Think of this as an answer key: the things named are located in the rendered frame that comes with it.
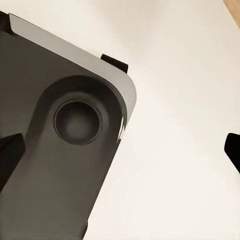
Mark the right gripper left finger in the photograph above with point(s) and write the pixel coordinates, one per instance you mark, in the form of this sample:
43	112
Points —
12	149

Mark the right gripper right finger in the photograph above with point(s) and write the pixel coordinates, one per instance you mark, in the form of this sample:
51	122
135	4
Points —
232	149

